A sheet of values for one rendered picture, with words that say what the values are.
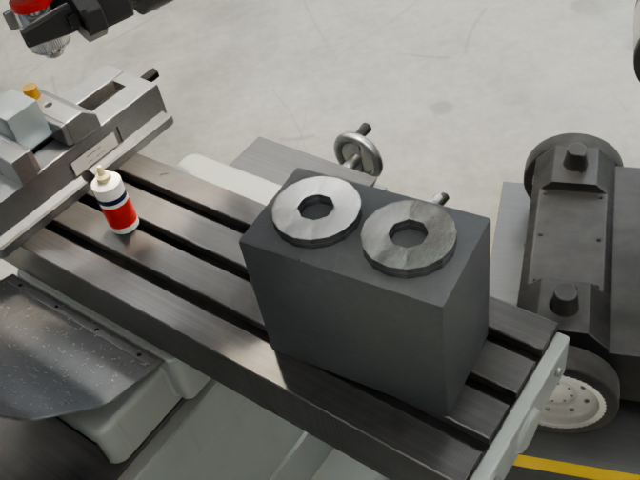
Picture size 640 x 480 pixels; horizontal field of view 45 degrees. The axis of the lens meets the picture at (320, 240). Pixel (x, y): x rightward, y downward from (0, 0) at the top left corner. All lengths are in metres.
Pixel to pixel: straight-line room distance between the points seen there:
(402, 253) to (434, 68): 2.23
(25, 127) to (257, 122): 1.70
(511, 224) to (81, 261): 0.98
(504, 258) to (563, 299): 0.40
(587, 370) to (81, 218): 0.80
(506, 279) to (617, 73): 1.39
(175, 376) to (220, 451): 0.26
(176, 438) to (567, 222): 0.79
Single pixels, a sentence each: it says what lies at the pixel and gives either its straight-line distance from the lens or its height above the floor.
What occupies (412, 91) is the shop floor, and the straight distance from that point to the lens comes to 2.81.
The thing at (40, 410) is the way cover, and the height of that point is 0.93.
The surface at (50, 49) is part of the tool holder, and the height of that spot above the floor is 1.21.
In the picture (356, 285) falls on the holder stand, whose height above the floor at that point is 1.10.
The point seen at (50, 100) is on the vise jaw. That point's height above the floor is 1.03.
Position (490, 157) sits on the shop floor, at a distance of 2.52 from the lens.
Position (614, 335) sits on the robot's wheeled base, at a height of 0.57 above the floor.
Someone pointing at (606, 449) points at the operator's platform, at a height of 0.40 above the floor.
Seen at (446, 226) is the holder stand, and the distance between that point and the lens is 0.74.
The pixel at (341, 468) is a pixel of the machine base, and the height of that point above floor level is 0.20.
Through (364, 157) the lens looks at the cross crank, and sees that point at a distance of 1.58.
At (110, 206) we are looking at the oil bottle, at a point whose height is 0.98.
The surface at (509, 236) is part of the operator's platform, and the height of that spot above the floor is 0.40.
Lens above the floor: 1.65
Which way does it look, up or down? 46 degrees down
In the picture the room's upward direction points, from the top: 12 degrees counter-clockwise
